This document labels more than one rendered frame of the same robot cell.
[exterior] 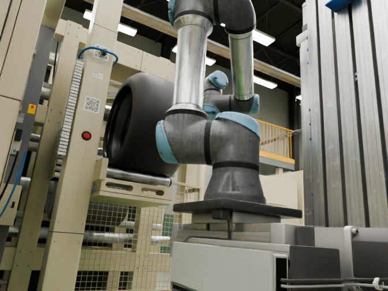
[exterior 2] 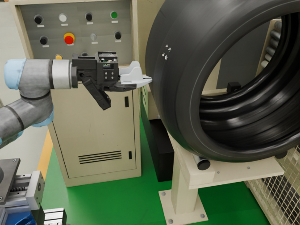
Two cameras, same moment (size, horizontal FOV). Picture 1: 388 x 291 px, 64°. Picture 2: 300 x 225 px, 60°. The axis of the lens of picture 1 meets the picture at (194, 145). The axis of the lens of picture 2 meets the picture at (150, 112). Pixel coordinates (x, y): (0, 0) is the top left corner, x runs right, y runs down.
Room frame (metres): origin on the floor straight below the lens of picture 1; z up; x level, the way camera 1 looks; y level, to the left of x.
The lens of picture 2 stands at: (1.62, -0.49, 1.55)
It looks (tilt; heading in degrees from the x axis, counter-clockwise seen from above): 37 degrees down; 111
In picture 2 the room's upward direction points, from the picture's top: straight up
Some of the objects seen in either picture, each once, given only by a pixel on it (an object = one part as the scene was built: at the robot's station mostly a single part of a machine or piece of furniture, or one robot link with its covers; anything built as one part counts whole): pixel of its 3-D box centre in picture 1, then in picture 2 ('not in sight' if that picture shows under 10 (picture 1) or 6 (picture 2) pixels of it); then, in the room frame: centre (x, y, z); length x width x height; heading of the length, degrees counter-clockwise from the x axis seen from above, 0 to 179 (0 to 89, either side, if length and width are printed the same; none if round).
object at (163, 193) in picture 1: (135, 190); (186, 143); (1.49, 0.26, 0.83); 0.36 x 0.09 x 0.06; 121
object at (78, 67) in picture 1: (71, 107); not in sight; (1.39, 0.60, 1.19); 0.05 x 0.04 x 0.48; 31
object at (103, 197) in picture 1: (124, 200); (218, 145); (1.61, 0.33, 0.80); 0.37 x 0.36 x 0.02; 31
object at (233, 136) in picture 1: (233, 141); not in sight; (0.77, -0.10, 0.88); 0.13 x 0.12 x 0.14; 77
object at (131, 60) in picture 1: (144, 71); not in sight; (1.93, 0.38, 1.71); 0.61 x 0.25 x 0.15; 121
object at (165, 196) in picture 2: not in sight; (182, 204); (1.46, 0.54, 0.01); 0.27 x 0.27 x 0.02; 31
